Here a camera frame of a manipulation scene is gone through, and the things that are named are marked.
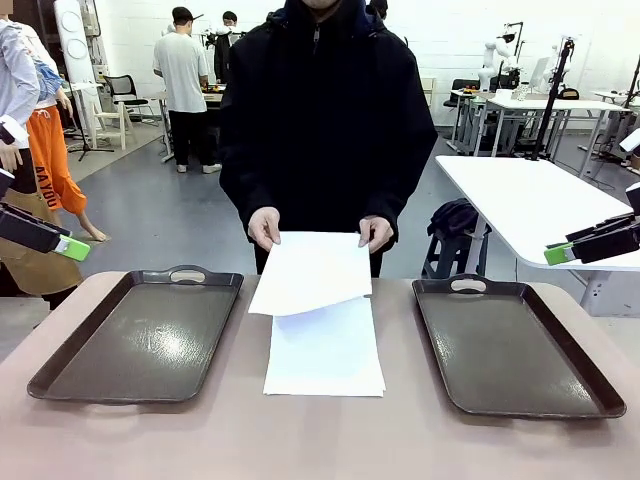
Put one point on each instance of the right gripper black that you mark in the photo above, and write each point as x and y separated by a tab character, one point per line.
635	200

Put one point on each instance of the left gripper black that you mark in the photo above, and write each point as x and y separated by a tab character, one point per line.
4	186

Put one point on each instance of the white A4 paper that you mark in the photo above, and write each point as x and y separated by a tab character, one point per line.
315	275
325	360

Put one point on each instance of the person's left forearm black sleeve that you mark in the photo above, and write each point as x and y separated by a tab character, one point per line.
400	200

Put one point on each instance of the person's right forearm black sleeve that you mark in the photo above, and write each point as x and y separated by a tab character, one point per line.
245	190

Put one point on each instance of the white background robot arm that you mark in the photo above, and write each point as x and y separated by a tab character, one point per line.
487	65
555	65

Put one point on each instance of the person's left hand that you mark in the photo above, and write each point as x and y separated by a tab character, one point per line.
377	232

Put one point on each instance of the person's right hand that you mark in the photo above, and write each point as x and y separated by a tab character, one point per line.
265	225

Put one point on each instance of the mannequin with orange trousers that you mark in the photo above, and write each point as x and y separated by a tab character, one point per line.
50	150

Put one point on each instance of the large white table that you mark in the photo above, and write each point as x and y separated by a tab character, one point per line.
525	200

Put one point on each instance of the black microphone stand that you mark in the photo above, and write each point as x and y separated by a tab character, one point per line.
84	146

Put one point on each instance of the white wooden chair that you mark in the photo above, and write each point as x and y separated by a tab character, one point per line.
112	122

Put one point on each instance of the black tripod pole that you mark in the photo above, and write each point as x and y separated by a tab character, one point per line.
550	110

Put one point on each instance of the black basket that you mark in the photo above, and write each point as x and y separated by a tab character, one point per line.
569	95

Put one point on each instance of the brown plastic serving tray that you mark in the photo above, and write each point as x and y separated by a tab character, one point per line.
500	360
125	350

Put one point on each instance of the black cloth bundle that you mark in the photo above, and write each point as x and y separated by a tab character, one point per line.
452	215

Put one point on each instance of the black office chair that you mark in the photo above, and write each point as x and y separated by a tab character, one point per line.
120	87

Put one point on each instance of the black step stool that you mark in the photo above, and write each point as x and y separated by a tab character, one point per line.
440	255

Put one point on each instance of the white computer monitor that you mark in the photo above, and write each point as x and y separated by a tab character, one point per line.
540	75

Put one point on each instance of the white standing air conditioner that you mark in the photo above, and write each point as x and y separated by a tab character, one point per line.
75	45

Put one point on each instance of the small white background table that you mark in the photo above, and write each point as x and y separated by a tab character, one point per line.
465	93

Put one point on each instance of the black background chair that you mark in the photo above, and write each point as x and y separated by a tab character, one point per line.
462	85

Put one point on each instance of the man in white t-shirt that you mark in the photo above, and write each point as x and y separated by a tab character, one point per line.
182	70

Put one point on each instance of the background wooden work table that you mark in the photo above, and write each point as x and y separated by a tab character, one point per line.
214	97

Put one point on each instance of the background person in black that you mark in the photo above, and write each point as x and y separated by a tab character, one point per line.
223	60

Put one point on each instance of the person in black coat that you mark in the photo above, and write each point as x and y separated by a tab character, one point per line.
325	125

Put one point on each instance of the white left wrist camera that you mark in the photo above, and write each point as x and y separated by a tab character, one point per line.
12	134

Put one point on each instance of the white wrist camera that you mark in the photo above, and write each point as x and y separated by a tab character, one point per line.
12	134
631	141

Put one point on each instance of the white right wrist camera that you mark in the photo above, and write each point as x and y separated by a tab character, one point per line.
631	141

